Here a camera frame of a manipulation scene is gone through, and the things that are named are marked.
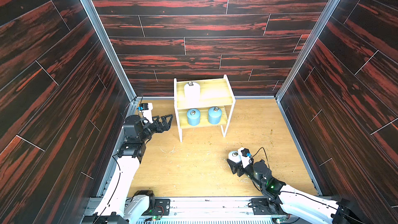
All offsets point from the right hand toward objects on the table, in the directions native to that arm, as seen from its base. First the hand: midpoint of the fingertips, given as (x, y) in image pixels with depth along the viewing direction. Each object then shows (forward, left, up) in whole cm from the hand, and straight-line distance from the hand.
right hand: (235, 154), depth 84 cm
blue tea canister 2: (+15, +12, +15) cm, 25 cm away
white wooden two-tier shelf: (+15, +19, +25) cm, 35 cm away
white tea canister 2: (-3, +2, +4) cm, 6 cm away
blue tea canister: (+13, +24, +15) cm, 31 cm away
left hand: (+9, +36, +21) cm, 43 cm away
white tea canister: (+17, +24, +27) cm, 40 cm away
